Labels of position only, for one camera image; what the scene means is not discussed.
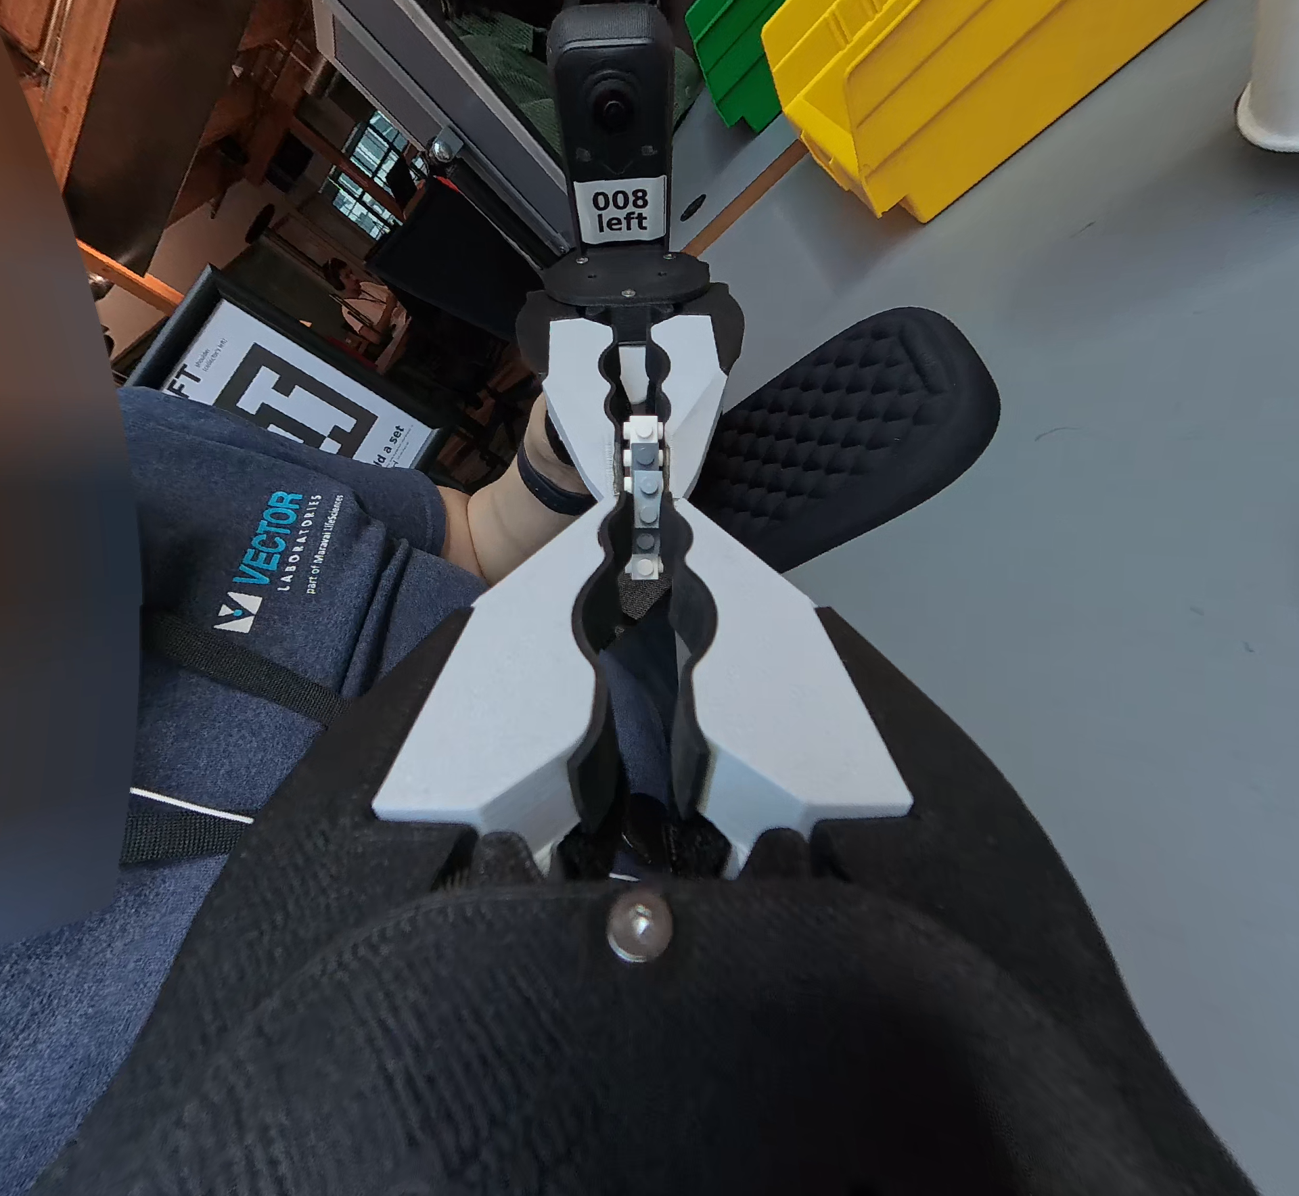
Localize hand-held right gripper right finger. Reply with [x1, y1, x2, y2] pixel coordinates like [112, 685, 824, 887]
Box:
[662, 495, 915, 880]

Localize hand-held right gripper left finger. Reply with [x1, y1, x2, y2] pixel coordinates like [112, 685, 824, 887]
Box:
[372, 495, 623, 880]

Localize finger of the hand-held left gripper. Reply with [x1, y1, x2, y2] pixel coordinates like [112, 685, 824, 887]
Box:
[649, 311, 729, 499]
[541, 313, 630, 506]

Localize white lego beam grey plates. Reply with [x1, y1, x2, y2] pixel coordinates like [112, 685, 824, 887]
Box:
[623, 412, 673, 581]

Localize yellow plastic bin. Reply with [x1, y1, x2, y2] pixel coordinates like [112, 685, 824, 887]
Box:
[762, 0, 1270, 224]

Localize person's left forearm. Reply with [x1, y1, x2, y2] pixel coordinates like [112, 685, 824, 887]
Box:
[443, 480, 610, 590]

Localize person's left hand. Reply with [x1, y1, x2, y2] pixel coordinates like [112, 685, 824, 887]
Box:
[519, 391, 603, 518]

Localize black padded wrist rest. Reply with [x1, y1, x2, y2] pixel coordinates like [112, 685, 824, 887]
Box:
[696, 306, 1004, 570]

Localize green plastic bin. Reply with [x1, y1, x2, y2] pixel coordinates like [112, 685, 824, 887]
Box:
[684, 0, 876, 131]

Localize person's navy sweatshirt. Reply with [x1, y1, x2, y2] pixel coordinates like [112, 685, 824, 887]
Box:
[0, 386, 489, 1196]

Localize grey framed panel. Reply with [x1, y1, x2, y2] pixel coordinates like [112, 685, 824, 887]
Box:
[300, 0, 575, 256]

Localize black framed marker sign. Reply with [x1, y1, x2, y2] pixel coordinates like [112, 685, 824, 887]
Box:
[123, 263, 450, 479]

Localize white paper cup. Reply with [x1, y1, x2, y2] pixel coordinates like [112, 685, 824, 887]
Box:
[1236, 0, 1299, 152]

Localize green corduroy cloth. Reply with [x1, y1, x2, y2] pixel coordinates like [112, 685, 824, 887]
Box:
[452, 7, 705, 159]

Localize black lanyard strap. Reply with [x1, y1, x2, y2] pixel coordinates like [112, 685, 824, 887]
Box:
[119, 607, 352, 867]

